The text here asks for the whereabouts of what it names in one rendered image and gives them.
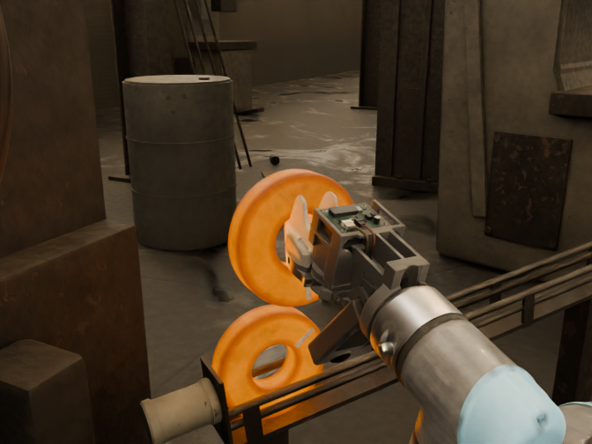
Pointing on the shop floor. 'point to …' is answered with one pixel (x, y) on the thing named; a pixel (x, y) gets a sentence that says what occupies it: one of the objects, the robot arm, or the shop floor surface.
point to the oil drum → (181, 159)
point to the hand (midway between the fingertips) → (296, 222)
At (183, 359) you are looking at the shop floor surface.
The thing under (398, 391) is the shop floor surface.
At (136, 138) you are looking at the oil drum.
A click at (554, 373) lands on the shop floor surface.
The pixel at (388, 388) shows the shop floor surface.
